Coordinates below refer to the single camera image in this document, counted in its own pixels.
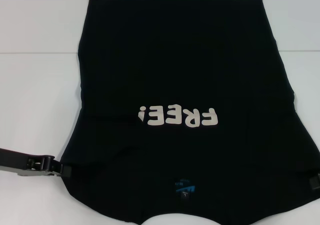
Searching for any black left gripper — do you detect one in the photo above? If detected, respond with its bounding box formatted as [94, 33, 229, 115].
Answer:
[0, 147, 74, 179]

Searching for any black shirt with FREE print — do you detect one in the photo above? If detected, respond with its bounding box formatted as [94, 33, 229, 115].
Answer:
[61, 0, 320, 225]

